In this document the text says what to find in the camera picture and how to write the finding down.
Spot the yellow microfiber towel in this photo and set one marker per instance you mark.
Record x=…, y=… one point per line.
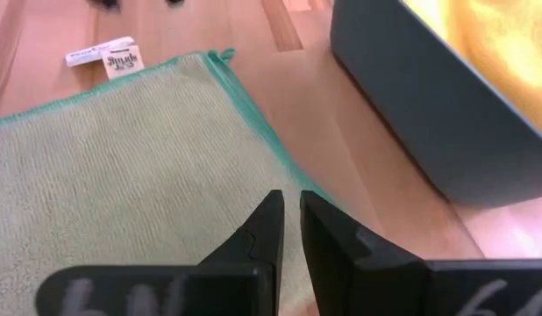
x=508, y=52

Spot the blue-grey plastic bin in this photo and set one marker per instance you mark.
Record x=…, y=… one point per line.
x=429, y=109

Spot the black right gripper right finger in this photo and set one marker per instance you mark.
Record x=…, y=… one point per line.
x=385, y=289

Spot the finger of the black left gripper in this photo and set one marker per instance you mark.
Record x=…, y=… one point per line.
x=174, y=2
x=104, y=3

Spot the sage green microfiber towel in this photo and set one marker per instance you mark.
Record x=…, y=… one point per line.
x=122, y=175

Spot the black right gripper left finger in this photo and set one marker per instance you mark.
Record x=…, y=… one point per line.
x=231, y=289

